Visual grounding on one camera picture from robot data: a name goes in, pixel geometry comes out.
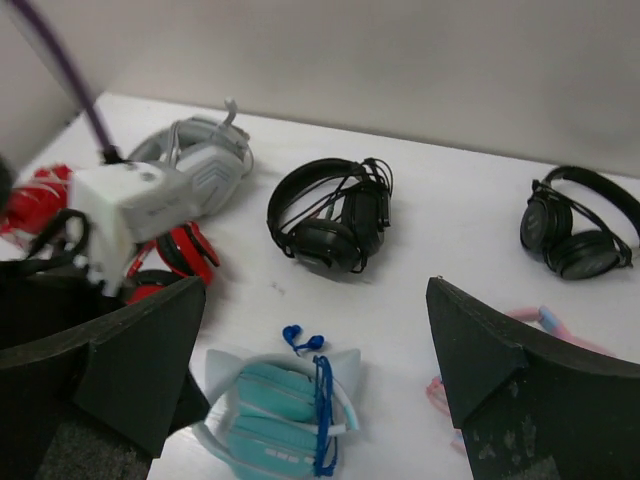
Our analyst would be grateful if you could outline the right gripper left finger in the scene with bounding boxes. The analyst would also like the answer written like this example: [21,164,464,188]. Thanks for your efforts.
[1,277,209,479]

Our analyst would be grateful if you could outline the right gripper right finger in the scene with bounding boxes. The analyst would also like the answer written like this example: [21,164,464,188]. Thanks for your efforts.
[426,277,639,479]

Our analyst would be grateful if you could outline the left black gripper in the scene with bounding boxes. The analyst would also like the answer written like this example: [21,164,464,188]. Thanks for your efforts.
[0,208,126,351]

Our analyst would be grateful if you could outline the teal cat-ear headphones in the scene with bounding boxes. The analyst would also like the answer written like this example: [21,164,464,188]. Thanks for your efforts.
[192,349,361,479]

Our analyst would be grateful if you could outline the blue earphones with cable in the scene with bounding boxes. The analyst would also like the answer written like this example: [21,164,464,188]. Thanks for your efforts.
[282,325,338,477]

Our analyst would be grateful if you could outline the red folded headphones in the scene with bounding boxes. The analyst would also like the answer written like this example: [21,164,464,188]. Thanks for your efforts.
[1,164,73,249]

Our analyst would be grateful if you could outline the pink and blue headphones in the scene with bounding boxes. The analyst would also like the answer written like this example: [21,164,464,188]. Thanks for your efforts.
[424,304,616,456]

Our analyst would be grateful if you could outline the red and black headphones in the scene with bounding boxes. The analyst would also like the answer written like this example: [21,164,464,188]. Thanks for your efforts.
[123,221,220,304]

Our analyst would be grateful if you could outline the black on-ear headphones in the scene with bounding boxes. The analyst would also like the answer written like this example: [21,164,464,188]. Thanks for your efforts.
[519,165,639,280]

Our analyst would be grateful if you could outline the grey white gaming headset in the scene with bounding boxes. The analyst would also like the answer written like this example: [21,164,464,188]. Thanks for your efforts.
[129,97,255,216]

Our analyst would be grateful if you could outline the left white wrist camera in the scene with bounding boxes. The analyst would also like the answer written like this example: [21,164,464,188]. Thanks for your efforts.
[68,162,198,296]

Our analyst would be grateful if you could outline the black headset with cable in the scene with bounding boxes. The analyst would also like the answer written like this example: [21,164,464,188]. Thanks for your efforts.
[266,157,394,274]

